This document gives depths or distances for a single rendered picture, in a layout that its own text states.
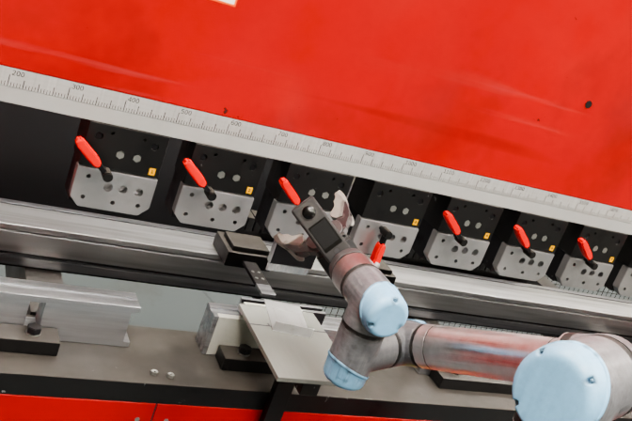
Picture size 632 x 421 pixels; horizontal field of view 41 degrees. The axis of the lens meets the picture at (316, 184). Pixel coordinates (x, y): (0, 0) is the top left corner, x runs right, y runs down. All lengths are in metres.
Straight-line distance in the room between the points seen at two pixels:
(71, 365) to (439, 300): 1.09
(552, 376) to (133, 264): 1.15
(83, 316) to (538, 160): 1.04
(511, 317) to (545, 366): 1.44
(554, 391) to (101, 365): 0.93
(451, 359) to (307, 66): 0.61
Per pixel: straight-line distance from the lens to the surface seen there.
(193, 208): 1.66
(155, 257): 2.02
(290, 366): 1.68
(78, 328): 1.77
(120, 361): 1.77
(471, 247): 1.98
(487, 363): 1.38
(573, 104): 1.98
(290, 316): 1.86
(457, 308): 2.45
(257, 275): 1.98
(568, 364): 1.13
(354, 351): 1.38
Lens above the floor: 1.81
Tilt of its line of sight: 17 degrees down
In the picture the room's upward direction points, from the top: 20 degrees clockwise
